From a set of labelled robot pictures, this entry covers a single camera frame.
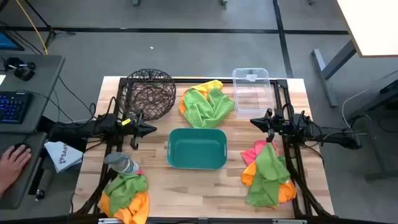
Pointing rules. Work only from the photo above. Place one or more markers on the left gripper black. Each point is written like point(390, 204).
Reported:
point(133, 128)

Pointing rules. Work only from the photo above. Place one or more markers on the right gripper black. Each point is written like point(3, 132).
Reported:
point(280, 124)

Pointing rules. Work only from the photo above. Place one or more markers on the pink microfiber towel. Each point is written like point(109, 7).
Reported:
point(140, 171)
point(252, 154)

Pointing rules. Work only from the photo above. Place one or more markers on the green microfiber towel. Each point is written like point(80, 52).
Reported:
point(267, 174)
point(205, 109)
point(124, 189)

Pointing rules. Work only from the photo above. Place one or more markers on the orange microfiber towel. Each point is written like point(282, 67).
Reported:
point(208, 85)
point(248, 175)
point(136, 208)

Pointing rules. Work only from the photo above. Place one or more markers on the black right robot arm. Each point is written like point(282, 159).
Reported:
point(335, 137)

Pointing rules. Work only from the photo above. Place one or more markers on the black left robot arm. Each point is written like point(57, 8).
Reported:
point(77, 129)

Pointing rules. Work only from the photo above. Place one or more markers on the yellow tape label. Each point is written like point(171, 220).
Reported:
point(126, 122)

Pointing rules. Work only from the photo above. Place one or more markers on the clear plastic bin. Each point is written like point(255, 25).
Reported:
point(252, 93)

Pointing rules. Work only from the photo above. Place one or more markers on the clear spray bottle grey head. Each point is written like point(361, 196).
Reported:
point(121, 163)

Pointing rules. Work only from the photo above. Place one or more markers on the teal plastic basket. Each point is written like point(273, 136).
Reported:
point(197, 149)

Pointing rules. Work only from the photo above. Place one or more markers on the grey table leg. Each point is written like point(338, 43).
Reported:
point(325, 77)

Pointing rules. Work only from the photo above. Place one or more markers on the white printed bag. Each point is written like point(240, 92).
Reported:
point(65, 155)

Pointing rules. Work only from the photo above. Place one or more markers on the grey computer desk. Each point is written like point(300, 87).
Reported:
point(40, 93)

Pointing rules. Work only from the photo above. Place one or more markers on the grey chair caster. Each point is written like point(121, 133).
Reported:
point(223, 2)

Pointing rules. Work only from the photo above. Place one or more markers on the black round knob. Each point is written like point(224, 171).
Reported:
point(39, 194)

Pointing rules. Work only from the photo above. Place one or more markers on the black computer mouse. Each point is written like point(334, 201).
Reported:
point(21, 145)

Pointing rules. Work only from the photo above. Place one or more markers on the black backlit keyboard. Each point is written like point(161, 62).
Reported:
point(14, 107)

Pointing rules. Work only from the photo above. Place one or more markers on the black tripod stand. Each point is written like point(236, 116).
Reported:
point(51, 32)

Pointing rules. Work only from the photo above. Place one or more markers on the person's hand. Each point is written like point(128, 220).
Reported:
point(12, 165)

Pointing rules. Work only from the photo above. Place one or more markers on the dark grey mouse platform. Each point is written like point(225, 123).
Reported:
point(21, 193)

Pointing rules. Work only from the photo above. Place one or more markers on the white table top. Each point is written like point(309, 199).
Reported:
point(373, 25)

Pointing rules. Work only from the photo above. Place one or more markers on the white paper sheet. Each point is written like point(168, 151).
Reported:
point(2, 79)

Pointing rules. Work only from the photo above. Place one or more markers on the computer monitor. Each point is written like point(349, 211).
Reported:
point(7, 42)

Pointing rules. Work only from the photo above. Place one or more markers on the dark grey desk frame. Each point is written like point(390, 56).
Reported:
point(379, 140)

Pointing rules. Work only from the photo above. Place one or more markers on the black clamp mount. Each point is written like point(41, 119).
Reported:
point(21, 71)

